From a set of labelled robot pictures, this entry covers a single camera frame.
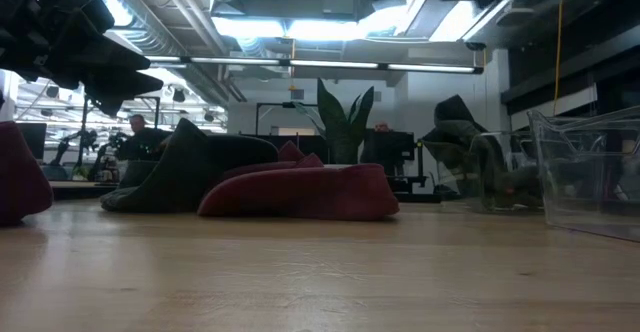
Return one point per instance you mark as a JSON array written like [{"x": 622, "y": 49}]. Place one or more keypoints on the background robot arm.
[{"x": 85, "y": 142}]

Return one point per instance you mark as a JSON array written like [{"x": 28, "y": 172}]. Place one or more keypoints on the black computer monitor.
[{"x": 32, "y": 139}]

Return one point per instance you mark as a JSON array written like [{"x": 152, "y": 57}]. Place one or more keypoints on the black background workstation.
[{"x": 390, "y": 152}]

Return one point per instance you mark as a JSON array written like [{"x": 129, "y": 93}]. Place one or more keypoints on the snake plant in white pot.
[{"x": 342, "y": 132}]

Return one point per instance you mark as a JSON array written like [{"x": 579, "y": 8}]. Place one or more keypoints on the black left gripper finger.
[
  {"x": 95, "y": 54},
  {"x": 117, "y": 87}
]

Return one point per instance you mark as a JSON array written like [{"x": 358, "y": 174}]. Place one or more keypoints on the clear plastic bin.
[
  {"x": 515, "y": 142},
  {"x": 590, "y": 182}
]

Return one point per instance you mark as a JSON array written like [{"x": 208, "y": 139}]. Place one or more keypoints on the long LED light bar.
[{"x": 330, "y": 64}]

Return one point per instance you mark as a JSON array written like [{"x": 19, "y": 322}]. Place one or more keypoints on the green baseball cap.
[
  {"x": 170, "y": 182},
  {"x": 460, "y": 132}
]

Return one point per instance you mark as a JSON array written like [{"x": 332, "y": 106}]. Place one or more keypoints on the person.
[{"x": 142, "y": 139}]

